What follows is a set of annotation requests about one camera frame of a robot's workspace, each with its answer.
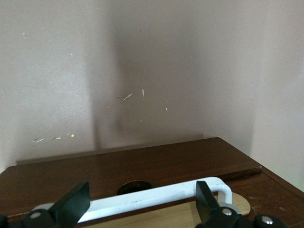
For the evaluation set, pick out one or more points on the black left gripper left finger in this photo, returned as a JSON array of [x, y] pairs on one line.
[[69, 206]]

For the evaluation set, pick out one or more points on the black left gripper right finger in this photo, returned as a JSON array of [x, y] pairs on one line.
[[209, 211]]

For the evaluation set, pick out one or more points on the wooden drawer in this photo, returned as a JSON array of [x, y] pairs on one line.
[[171, 216]]

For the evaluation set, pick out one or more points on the dark brown wooden cabinet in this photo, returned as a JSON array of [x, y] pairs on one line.
[[142, 161]]

